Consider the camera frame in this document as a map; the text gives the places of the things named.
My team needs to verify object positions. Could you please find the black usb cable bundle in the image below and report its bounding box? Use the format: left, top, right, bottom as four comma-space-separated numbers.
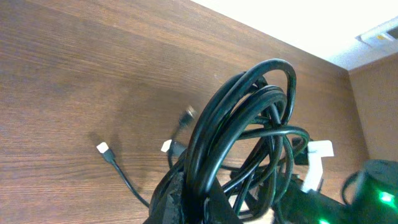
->
96, 58, 311, 223

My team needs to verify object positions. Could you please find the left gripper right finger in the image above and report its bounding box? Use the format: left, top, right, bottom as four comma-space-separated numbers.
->
203, 179, 242, 224

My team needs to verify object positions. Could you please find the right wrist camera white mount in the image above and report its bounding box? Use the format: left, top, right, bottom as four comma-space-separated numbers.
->
294, 140, 334, 193

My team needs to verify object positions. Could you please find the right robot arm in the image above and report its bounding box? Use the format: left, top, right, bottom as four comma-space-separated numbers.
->
274, 159, 397, 224

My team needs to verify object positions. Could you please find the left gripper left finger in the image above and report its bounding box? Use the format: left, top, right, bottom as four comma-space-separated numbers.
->
144, 172, 185, 224

